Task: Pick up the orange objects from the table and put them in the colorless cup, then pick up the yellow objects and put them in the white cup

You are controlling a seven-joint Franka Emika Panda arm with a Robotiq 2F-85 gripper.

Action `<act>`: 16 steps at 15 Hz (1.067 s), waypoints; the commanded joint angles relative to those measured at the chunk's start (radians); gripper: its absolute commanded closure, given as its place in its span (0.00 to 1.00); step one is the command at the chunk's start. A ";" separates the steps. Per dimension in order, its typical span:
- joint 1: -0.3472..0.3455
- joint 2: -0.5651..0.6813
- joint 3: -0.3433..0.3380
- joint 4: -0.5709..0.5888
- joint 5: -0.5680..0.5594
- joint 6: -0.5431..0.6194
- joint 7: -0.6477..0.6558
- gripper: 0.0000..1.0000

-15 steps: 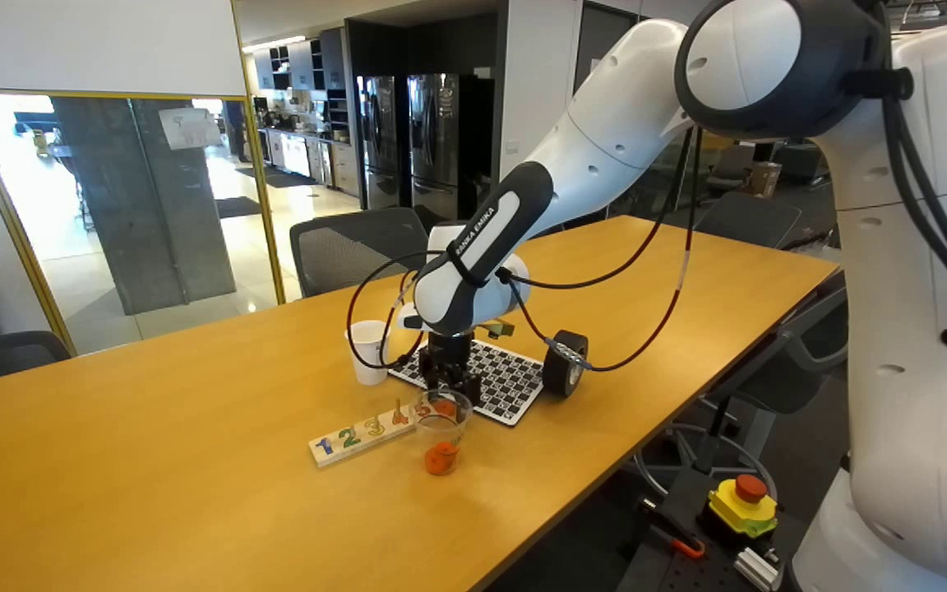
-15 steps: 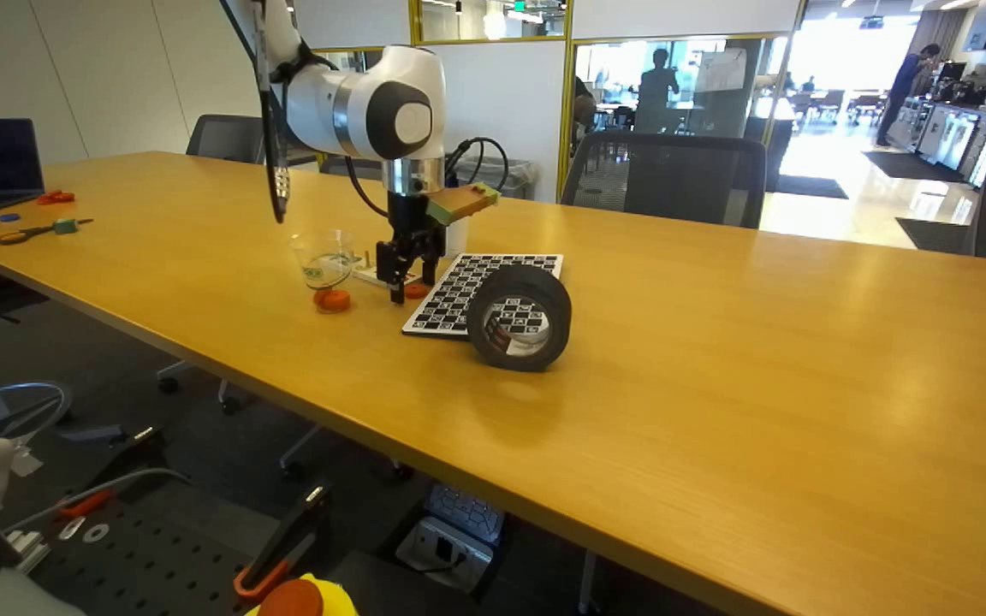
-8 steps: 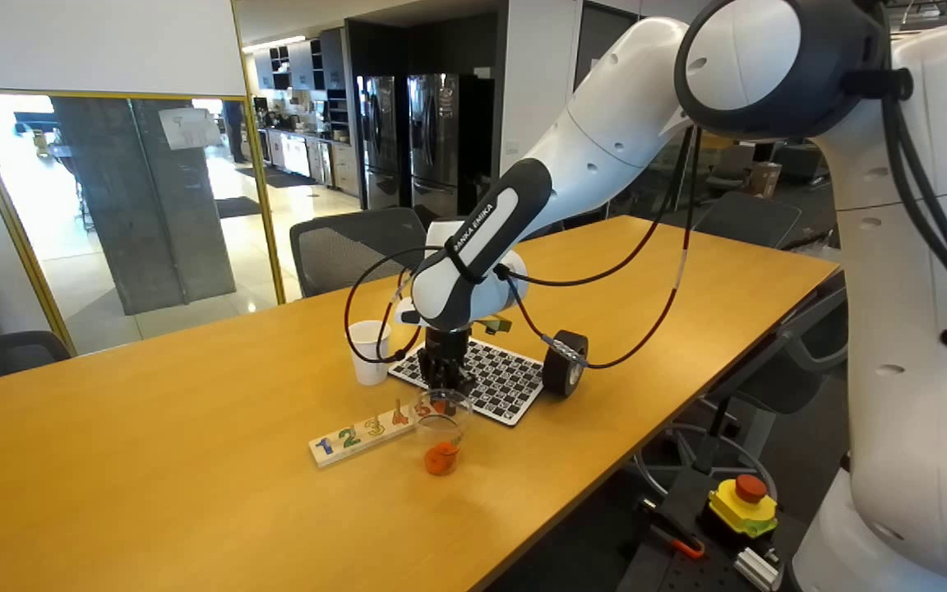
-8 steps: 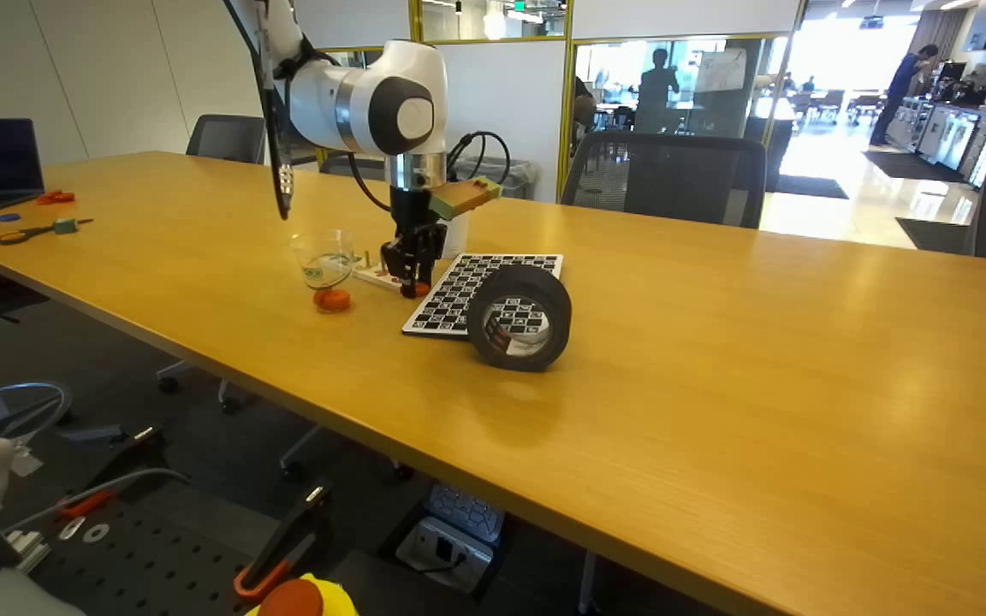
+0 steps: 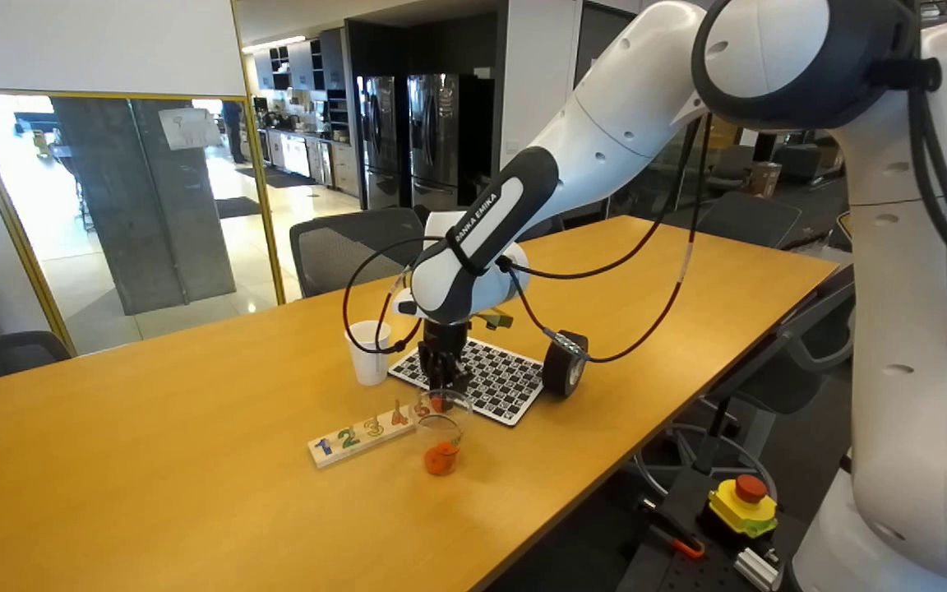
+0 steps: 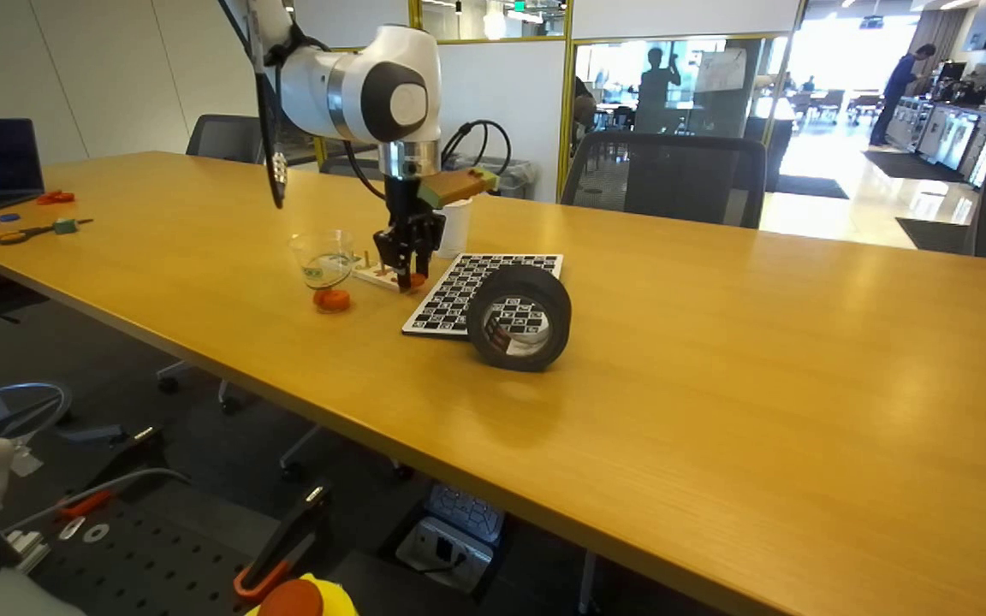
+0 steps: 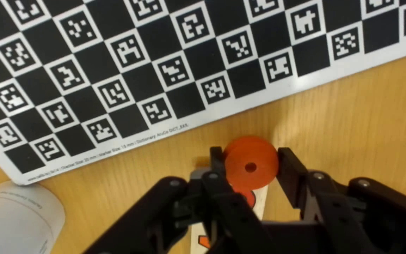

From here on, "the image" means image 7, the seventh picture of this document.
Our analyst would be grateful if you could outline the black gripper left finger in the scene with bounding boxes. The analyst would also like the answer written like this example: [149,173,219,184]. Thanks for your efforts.
[84,151,277,254]

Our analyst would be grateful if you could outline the orange disc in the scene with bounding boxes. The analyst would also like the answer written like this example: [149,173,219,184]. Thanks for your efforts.
[225,135,280,190]

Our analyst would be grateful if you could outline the wooden number peg board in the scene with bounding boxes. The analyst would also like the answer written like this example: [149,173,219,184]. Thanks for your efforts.
[191,169,270,254]

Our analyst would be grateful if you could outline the white plastic cup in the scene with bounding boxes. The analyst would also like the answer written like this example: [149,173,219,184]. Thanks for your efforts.
[0,182,65,254]

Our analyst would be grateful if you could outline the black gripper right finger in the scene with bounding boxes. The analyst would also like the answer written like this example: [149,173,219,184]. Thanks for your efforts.
[278,146,406,254]

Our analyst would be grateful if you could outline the checkered calibration board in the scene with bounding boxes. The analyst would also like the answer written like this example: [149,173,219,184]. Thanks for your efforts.
[0,0,406,184]

